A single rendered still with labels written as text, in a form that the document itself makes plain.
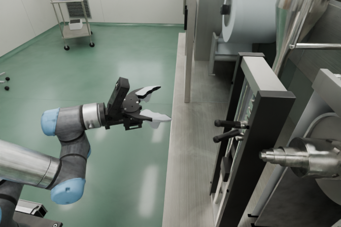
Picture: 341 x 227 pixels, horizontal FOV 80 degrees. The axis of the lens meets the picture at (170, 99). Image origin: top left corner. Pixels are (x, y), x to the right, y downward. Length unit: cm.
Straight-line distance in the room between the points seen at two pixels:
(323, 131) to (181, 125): 70
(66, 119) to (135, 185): 135
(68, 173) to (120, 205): 126
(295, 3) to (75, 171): 75
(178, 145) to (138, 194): 98
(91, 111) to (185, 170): 45
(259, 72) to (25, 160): 52
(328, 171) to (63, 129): 59
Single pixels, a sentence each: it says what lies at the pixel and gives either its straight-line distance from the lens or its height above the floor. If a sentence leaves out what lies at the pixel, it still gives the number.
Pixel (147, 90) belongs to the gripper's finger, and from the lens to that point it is 65.
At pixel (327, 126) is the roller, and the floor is 136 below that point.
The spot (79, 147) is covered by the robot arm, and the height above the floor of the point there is 114.
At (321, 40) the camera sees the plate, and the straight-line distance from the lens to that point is 107.
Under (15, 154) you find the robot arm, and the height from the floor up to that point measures 125.
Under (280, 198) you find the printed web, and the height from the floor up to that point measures 108.
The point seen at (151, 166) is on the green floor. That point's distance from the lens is 197.
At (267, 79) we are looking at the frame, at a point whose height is 144.
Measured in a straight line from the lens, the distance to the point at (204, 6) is 97.
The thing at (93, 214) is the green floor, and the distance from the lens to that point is 185.
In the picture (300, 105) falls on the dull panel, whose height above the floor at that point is 101.
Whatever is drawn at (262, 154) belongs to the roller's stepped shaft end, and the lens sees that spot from 37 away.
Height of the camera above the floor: 161
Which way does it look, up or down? 36 degrees down
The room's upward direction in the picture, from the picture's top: straight up
